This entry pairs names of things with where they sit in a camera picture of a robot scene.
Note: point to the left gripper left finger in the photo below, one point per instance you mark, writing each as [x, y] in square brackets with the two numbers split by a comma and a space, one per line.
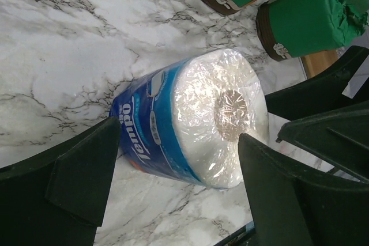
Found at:
[59, 196]

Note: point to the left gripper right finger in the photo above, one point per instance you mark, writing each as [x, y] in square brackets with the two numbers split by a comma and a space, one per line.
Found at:
[294, 204]

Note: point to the blue roll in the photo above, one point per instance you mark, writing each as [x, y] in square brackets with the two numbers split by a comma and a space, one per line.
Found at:
[183, 122]

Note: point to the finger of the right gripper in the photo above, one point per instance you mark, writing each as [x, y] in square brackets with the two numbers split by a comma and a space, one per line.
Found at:
[321, 93]
[339, 137]

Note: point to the bottom wooden shelf board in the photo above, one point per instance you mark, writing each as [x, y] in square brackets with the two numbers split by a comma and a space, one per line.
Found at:
[318, 62]

